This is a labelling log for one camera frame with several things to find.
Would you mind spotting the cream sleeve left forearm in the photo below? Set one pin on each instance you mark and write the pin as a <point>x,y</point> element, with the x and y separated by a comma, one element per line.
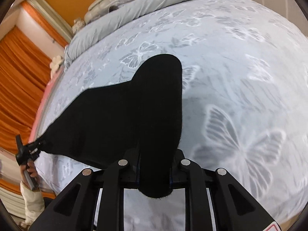
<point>34,205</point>

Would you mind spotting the white ornament on nightstand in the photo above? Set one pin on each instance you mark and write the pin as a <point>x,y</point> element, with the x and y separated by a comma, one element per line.
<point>78,25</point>

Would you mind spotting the white flower plush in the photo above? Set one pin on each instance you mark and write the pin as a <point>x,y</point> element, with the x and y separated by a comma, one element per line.
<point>55,65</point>

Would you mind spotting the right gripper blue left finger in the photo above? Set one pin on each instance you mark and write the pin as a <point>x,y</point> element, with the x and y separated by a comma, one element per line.
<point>93,200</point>

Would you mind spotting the beige leather headboard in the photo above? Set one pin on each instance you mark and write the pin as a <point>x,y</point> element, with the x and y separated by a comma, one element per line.
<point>105,3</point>

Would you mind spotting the butterfly patterned bed sheet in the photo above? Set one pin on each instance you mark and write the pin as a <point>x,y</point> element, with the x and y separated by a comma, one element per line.
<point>244,88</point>

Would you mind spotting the black pants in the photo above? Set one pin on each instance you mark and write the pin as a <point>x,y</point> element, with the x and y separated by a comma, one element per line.
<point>145,113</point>

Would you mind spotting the grey rolled duvet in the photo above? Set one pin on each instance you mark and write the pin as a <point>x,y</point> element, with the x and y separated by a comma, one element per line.
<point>144,7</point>

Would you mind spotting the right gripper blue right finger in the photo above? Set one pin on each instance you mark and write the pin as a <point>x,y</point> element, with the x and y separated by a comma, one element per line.
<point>215,200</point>

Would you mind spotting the orange curtain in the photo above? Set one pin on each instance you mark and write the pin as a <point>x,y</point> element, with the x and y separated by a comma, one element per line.
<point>29,43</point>

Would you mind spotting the person's left hand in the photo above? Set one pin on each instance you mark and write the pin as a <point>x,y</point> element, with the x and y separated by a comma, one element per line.
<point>32,171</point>

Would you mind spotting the pink bed side panel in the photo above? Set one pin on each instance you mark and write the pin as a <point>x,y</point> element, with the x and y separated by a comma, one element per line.
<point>50,87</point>

